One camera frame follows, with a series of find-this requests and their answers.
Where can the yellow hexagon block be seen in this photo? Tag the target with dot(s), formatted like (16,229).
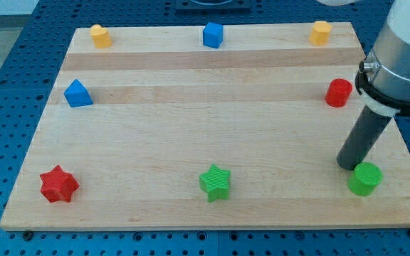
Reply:
(320,33)

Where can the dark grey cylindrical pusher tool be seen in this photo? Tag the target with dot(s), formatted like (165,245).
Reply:
(365,132)

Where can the wooden board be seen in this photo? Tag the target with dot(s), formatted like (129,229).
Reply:
(166,107)

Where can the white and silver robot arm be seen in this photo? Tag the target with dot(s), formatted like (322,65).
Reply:
(383,79)

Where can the yellow heart block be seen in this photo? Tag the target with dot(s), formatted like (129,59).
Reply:
(100,36)

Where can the red cylinder block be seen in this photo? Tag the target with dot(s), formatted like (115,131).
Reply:
(338,92)

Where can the green star block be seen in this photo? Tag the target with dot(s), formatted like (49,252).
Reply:
(215,183)

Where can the blue triangle block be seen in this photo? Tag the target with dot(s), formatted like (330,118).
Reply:
(77,95)

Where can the blue cube block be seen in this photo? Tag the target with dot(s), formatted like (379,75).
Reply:
(213,35)

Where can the red star block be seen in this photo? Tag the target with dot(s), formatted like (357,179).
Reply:
(58,185)

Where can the green cylinder block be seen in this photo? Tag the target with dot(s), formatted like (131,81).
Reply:
(364,179)

